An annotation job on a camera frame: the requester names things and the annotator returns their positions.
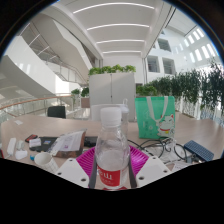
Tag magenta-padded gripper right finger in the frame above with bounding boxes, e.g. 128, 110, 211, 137
127, 145, 172, 189

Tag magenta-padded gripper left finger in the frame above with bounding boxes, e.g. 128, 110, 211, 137
54, 147, 99, 190

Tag clear plastic red-label water bottle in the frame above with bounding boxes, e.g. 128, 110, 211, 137
94, 106, 131, 191

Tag small black pouch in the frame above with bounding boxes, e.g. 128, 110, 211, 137
83, 135, 98, 148

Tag brown book with white paper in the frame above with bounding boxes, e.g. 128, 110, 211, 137
49, 129, 88, 159

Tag white printed card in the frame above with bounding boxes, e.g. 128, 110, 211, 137
171, 160, 191, 173

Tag green cat-print tote bag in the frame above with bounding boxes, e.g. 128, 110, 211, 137
134, 95, 177, 140

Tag black notebook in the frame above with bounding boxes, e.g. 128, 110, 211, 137
34, 135, 59, 153

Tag white chair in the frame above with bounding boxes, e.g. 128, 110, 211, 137
90, 103, 129, 122

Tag small white note card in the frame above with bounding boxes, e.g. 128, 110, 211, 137
28, 137, 42, 149

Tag black chair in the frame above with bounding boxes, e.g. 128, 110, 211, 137
46, 105, 67, 119

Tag small red and black box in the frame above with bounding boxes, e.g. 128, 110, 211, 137
24, 133, 39, 144

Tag dark blue keyboard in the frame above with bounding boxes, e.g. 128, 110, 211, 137
183, 139, 215, 163

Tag white computer mouse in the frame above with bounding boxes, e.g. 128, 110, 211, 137
14, 149, 29, 161

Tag small potted plants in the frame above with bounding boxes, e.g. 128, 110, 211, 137
70, 87, 90, 108

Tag long white device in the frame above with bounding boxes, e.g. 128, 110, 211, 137
6, 137, 17, 156

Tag white planter cabinet with plants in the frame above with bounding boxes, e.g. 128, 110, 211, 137
88, 64, 137, 114

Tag row of green potted trees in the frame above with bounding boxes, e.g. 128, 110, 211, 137
135, 59, 224, 118

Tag ceiling light strips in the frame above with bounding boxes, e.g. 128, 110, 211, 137
72, 2, 156, 54

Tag black coiled power cable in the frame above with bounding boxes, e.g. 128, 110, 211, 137
128, 136, 193, 164

